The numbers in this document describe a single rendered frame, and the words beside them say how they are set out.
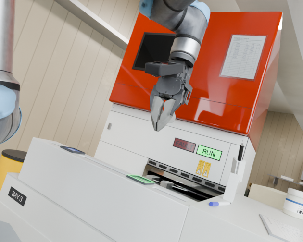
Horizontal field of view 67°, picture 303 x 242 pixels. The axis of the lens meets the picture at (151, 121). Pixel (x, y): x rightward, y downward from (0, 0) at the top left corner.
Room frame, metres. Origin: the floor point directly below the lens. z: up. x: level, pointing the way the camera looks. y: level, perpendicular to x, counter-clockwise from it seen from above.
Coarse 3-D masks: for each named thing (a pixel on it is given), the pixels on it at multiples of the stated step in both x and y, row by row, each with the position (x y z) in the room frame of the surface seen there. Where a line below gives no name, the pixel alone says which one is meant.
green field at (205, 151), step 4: (200, 148) 1.11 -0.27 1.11; (204, 148) 1.10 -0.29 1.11; (208, 148) 1.10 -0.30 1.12; (200, 152) 1.11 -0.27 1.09; (204, 152) 1.10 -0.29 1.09; (208, 152) 1.09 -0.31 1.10; (212, 152) 1.08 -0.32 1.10; (216, 152) 1.07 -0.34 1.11; (220, 152) 1.07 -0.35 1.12; (208, 156) 1.09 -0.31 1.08; (212, 156) 1.08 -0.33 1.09; (216, 156) 1.07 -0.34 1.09
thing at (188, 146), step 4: (176, 140) 1.18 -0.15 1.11; (180, 140) 1.17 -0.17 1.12; (176, 144) 1.18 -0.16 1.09; (180, 144) 1.17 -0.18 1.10; (184, 144) 1.16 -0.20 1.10; (188, 144) 1.15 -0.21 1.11; (192, 144) 1.14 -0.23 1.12; (184, 148) 1.15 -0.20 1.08; (188, 148) 1.14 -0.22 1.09; (192, 148) 1.13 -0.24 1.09
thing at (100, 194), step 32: (32, 160) 0.73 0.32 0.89; (64, 160) 0.67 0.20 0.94; (96, 160) 0.69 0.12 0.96; (64, 192) 0.65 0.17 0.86; (96, 192) 0.60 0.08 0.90; (128, 192) 0.55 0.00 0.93; (160, 192) 0.53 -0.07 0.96; (96, 224) 0.58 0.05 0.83; (128, 224) 0.54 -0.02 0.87; (160, 224) 0.50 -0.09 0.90
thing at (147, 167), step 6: (150, 168) 1.22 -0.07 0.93; (156, 168) 1.20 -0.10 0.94; (144, 174) 1.23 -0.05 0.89; (162, 174) 1.18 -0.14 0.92; (168, 174) 1.16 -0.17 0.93; (174, 180) 1.14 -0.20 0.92; (180, 180) 1.13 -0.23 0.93; (186, 180) 1.12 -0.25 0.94; (192, 186) 1.10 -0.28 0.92; (198, 186) 1.08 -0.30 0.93; (204, 186) 1.08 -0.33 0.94; (204, 192) 1.07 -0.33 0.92; (210, 192) 1.05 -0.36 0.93; (216, 192) 1.04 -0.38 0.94
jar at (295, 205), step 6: (288, 192) 0.85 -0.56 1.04; (294, 192) 0.82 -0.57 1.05; (300, 192) 0.81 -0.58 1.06; (288, 198) 0.84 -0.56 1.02; (294, 198) 0.82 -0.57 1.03; (300, 198) 0.81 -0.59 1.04; (288, 204) 0.83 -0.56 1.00; (294, 204) 0.82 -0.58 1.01; (300, 204) 0.81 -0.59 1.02; (282, 210) 0.86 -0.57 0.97; (288, 210) 0.83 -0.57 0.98; (294, 210) 0.81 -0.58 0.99; (300, 210) 0.81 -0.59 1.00; (294, 216) 0.81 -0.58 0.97; (300, 216) 0.81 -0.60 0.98
